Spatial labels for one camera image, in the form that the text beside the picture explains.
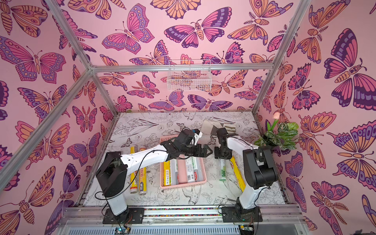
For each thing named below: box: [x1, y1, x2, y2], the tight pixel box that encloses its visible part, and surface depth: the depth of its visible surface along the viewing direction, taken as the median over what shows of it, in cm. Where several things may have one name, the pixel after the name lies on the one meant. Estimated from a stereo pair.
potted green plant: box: [254, 111, 300, 150], surface depth 77 cm
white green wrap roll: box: [185, 156, 199, 183], surface depth 87 cm
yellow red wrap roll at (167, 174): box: [163, 160, 172, 187], surface depth 85 cm
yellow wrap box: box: [230, 155, 247, 193], surface depth 86 cm
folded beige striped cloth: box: [200, 117, 237, 136], surface depth 115 cm
